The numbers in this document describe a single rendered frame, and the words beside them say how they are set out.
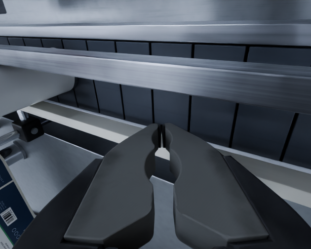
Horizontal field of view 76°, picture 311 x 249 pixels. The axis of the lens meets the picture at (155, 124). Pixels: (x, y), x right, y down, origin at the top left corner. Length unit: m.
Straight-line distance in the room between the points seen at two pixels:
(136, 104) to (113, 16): 0.11
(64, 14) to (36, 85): 0.13
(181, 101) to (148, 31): 0.06
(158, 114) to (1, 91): 0.14
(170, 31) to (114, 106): 0.10
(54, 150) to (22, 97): 0.19
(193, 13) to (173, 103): 0.09
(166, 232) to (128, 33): 0.26
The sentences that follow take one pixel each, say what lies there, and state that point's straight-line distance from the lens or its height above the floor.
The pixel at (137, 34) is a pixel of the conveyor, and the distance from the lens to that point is 0.19.
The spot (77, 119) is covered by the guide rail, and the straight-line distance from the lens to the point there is 0.23.
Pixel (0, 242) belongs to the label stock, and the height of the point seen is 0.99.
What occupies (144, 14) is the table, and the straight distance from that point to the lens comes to 0.24.
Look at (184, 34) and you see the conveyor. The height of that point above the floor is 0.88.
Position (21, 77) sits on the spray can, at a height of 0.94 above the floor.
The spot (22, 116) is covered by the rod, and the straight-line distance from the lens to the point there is 0.35.
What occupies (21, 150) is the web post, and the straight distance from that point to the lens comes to 0.51.
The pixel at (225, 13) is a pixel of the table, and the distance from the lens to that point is 0.21.
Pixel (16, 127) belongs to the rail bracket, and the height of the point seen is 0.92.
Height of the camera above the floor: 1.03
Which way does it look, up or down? 48 degrees down
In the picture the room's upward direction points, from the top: 131 degrees counter-clockwise
